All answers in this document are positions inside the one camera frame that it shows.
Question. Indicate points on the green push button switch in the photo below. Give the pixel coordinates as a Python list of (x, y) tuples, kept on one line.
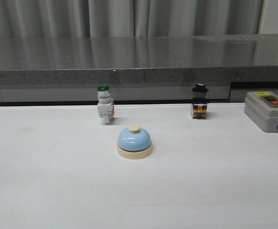
[(105, 106)]

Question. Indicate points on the blue and cream call bell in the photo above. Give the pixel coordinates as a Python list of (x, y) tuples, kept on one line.
[(134, 142)]

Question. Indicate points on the black selector switch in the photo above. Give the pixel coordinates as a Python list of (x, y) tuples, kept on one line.
[(199, 102)]

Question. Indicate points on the grey curtain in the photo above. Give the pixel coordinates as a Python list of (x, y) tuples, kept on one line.
[(136, 18)]

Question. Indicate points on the grey start stop switch box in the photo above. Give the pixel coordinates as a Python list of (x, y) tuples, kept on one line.
[(262, 109)]

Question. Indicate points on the grey stone counter ledge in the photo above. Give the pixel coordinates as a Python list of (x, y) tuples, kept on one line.
[(143, 70)]

